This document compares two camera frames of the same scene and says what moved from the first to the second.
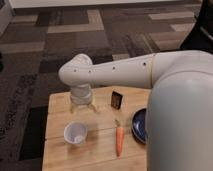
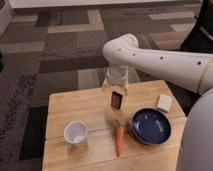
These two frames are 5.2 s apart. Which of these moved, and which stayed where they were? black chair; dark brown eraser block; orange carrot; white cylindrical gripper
Moved: white cylindrical gripper
Stayed: dark brown eraser block; black chair; orange carrot
